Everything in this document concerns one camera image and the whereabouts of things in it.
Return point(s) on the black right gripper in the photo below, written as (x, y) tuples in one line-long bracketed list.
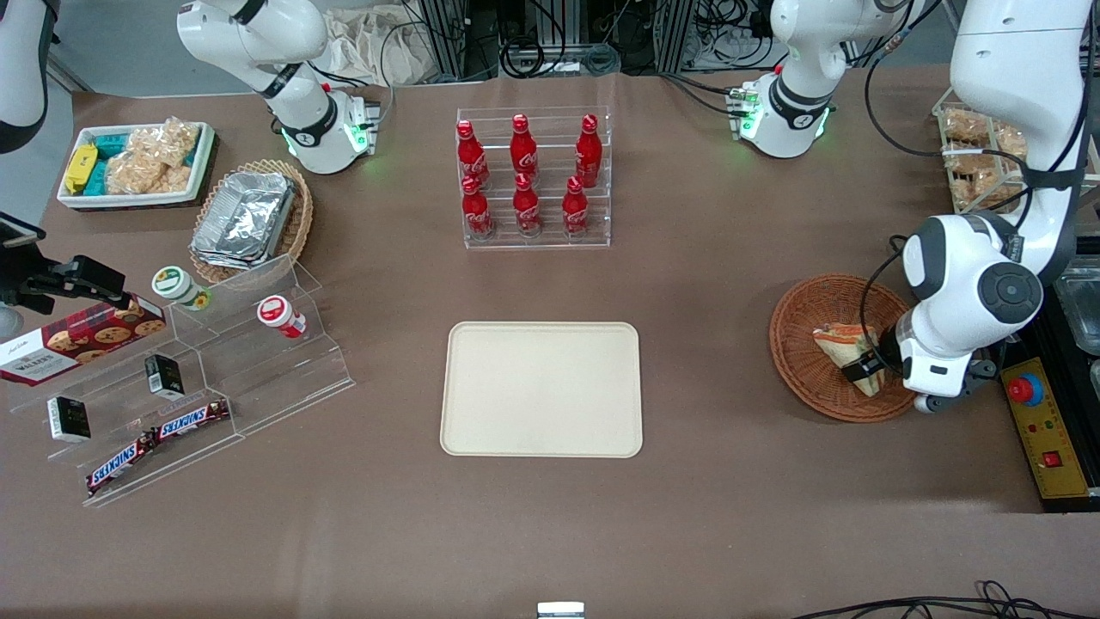
[(26, 287)]

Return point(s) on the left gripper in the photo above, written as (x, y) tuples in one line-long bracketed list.
[(883, 355)]

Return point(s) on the triangular sandwich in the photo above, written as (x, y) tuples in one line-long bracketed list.
[(838, 344)]

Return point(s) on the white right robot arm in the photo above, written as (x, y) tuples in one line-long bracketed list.
[(309, 129)]

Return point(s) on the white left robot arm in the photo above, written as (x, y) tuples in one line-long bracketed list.
[(1014, 69)]

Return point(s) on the round brown wicker basket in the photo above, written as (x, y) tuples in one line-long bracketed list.
[(799, 344)]

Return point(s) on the oval light wicker basket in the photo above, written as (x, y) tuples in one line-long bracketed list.
[(299, 223)]

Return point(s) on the beige rectangular tray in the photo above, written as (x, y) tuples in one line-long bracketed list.
[(541, 389)]

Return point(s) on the red cookie box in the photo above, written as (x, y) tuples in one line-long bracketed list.
[(77, 340)]

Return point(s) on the green lid white cup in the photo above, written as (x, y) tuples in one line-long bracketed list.
[(172, 282)]

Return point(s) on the white rectangular bin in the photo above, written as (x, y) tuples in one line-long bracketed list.
[(137, 200)]

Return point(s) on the teal snack packet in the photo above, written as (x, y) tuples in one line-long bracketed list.
[(99, 178), (112, 144)]

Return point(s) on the clear rice cracker bag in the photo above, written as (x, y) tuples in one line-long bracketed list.
[(142, 176), (168, 142)]

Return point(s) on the yellow snack packet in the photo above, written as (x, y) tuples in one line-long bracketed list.
[(80, 168)]

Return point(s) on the small black box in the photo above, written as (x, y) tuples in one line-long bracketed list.
[(69, 419), (163, 376)]

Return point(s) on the red emergency stop button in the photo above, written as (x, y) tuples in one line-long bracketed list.
[(1024, 390)]

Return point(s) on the stacked aluminium foil containers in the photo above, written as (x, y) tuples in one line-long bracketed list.
[(245, 219)]

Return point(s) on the brown snickers bar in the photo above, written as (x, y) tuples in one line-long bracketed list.
[(120, 464), (191, 419)]

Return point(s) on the red lid white cup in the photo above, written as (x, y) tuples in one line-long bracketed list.
[(277, 312)]

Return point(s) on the clear acrylic stepped display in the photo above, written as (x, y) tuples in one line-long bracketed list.
[(258, 378)]

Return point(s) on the black yellow control box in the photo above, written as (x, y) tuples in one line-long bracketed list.
[(1053, 425)]

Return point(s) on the clear bag of crackers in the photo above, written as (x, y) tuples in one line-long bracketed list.
[(975, 180), (1010, 142), (967, 127)]

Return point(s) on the clear grey plastic container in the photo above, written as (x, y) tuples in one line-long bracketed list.
[(1081, 309)]

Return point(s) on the red cola bottle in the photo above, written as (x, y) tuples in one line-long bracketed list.
[(470, 155), (588, 153), (523, 148), (574, 209), (476, 211), (526, 208)]

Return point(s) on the clear acrylic bottle rack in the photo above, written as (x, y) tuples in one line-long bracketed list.
[(550, 236)]

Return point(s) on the beige cloth bag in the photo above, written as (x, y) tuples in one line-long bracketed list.
[(369, 43)]

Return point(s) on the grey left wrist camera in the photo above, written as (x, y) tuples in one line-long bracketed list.
[(928, 404)]

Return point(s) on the red rocker switch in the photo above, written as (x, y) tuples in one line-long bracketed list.
[(1053, 459)]

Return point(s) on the black aluminium equipment frame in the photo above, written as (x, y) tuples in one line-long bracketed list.
[(447, 34)]

